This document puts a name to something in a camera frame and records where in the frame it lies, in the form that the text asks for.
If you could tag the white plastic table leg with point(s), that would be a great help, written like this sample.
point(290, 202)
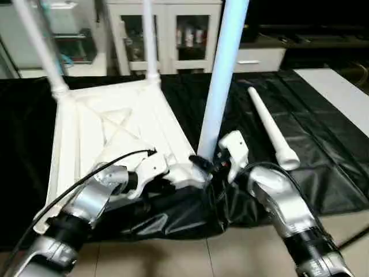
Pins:
point(268, 121)
point(219, 86)
point(40, 43)
point(151, 43)

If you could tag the white plastic table top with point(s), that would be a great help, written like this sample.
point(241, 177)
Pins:
point(86, 121)

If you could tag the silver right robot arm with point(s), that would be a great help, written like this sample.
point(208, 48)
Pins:
point(288, 202)

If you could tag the black shiny table mat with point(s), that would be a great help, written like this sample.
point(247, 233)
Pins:
point(317, 144)

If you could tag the white drawer unit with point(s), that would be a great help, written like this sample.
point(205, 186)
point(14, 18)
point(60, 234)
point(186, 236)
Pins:
point(259, 59)

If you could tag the white glass door cabinet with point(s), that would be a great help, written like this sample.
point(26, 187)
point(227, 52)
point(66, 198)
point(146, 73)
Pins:
point(170, 40)

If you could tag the white side table board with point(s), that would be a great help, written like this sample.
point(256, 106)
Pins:
point(334, 92)

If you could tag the black box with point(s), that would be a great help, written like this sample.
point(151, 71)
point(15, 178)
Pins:
point(249, 33)

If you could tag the light blue plastic stool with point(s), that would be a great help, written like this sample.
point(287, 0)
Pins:
point(67, 60)

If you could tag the glass tank metal frame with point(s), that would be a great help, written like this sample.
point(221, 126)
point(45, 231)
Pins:
point(78, 43)

